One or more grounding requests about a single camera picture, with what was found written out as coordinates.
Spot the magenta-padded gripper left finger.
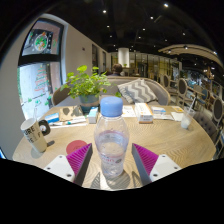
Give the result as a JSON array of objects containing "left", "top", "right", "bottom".
[{"left": 43, "top": 143, "right": 94, "bottom": 187}]

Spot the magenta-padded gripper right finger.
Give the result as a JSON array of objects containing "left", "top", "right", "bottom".
[{"left": 131, "top": 143, "right": 183, "bottom": 187}]

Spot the clear blue-capped water bottle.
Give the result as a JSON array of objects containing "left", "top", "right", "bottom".
[{"left": 93, "top": 96, "right": 131, "bottom": 178}]

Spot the flat round red coaster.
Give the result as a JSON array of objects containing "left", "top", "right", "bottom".
[{"left": 65, "top": 139, "right": 89, "bottom": 156}]

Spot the white printed mug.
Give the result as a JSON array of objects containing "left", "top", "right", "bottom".
[{"left": 20, "top": 117, "right": 49, "bottom": 154}]

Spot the black round disc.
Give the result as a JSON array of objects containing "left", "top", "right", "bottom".
[{"left": 37, "top": 118, "right": 52, "bottom": 137}]

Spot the white teal pen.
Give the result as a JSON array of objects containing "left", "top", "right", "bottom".
[{"left": 49, "top": 117, "right": 88, "bottom": 127}]

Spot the clear plastic cup with straw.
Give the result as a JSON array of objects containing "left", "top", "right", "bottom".
[{"left": 180, "top": 99, "right": 198, "bottom": 130}]

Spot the blue white booklet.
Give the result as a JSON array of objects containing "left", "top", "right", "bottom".
[{"left": 151, "top": 105, "right": 175, "bottom": 121}]

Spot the brown paper sheet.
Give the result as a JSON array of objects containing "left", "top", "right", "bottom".
[{"left": 58, "top": 104, "right": 85, "bottom": 122}]

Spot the white orange cardboard box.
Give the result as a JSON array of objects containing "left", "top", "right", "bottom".
[{"left": 133, "top": 102, "right": 155, "bottom": 125}]

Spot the small light blue box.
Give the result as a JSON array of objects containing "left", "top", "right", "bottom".
[{"left": 87, "top": 106, "right": 100, "bottom": 125}]

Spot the white printed leaflet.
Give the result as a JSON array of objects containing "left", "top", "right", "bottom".
[{"left": 121, "top": 104, "right": 137, "bottom": 119}]

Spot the grey curved sofa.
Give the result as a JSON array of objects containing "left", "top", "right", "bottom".
[{"left": 51, "top": 76, "right": 172, "bottom": 107}]

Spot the grey white chevron cushion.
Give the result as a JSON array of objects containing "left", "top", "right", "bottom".
[{"left": 116, "top": 78, "right": 159, "bottom": 105}]

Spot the group of dining chairs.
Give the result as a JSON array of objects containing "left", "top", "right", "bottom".
[{"left": 159, "top": 72, "right": 224, "bottom": 158}]

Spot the window with festive decals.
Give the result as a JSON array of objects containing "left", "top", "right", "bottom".
[{"left": 16, "top": 18, "right": 65, "bottom": 121}]

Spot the potted green plant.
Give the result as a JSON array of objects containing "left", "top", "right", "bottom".
[{"left": 60, "top": 64, "right": 123, "bottom": 115}]

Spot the person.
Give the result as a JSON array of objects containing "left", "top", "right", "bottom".
[{"left": 107, "top": 62, "right": 125, "bottom": 77}]

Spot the group of ceiling lights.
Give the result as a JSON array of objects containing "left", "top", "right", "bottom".
[{"left": 99, "top": 2, "right": 221, "bottom": 56}]

